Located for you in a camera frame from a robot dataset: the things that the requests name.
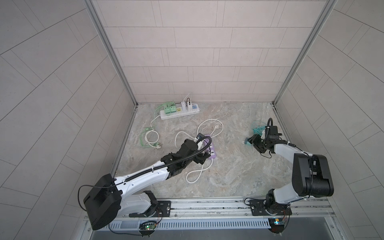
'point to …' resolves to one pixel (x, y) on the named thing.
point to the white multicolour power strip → (195, 109)
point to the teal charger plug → (246, 142)
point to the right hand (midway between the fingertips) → (249, 140)
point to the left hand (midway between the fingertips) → (204, 145)
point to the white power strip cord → (158, 146)
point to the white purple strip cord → (198, 130)
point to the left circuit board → (147, 226)
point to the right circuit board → (277, 224)
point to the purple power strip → (212, 151)
